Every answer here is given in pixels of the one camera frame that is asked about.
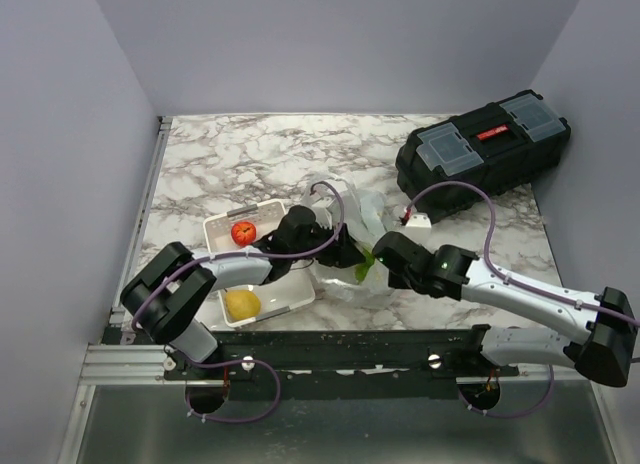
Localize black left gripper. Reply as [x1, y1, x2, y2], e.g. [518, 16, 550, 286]
[291, 220, 365, 269]

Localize dark fake grapes green leaf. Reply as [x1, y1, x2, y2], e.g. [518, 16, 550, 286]
[354, 248, 376, 284]

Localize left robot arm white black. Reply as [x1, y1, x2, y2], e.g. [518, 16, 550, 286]
[120, 205, 366, 379]

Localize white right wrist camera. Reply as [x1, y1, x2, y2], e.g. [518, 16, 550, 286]
[402, 212, 432, 230]

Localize white perforated plastic tray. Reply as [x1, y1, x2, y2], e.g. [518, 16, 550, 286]
[203, 199, 315, 328]

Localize black toolbox clear lids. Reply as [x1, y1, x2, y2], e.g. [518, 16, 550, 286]
[395, 89, 571, 223]

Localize red fake apple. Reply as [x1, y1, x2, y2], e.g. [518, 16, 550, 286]
[230, 221, 257, 247]

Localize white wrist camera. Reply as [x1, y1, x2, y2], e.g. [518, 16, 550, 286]
[402, 212, 432, 230]
[311, 194, 340, 229]

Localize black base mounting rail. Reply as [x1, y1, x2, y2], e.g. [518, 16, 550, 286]
[161, 325, 518, 401]

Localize white plastic bag lemon print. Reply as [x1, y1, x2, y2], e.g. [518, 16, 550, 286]
[302, 173, 393, 309]

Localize yellow fake pear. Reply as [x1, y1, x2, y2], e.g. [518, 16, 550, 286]
[224, 290, 262, 321]

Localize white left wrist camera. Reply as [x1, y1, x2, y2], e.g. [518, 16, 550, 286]
[311, 194, 340, 229]

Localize aluminium extrusion frame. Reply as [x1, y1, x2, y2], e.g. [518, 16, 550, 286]
[54, 116, 174, 464]

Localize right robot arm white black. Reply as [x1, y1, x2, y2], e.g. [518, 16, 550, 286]
[373, 232, 639, 388]

